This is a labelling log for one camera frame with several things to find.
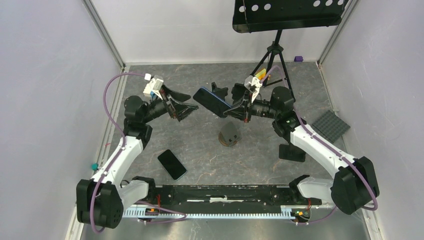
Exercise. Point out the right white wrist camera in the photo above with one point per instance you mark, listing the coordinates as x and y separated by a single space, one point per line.
253 85

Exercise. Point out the black round-base phone stand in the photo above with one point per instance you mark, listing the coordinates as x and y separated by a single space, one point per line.
219 93

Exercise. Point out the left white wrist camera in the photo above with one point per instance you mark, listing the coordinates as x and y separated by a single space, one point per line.
154 85

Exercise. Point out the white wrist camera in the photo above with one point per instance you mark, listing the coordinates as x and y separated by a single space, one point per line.
253 85
154 85

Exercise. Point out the black music stand tripod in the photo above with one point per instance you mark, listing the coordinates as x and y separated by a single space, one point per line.
252 16

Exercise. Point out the blue-edged black smartphone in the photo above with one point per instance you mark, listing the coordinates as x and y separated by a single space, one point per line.
203 97

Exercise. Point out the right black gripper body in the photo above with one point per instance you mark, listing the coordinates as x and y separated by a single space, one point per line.
247 100

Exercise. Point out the purple block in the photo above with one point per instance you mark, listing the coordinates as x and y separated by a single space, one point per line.
298 58

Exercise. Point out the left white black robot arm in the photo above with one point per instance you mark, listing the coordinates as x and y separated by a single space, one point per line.
100 201

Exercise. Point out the black square-base phone holder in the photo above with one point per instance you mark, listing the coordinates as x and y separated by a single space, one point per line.
291 153

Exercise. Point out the teal clip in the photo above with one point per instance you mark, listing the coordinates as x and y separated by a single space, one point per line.
94 167

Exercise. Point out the orange yellow block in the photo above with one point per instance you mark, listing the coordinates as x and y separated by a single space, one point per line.
261 74

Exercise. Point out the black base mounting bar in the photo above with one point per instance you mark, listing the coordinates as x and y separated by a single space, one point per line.
227 199

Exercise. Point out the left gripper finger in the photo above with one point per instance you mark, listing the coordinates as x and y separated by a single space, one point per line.
181 97
182 110

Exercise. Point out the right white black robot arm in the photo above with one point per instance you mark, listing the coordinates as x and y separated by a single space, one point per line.
353 184

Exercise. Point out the grey studded baseplate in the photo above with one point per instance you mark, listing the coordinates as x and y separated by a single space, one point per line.
330 126

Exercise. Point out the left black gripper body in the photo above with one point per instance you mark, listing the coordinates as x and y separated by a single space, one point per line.
168 105

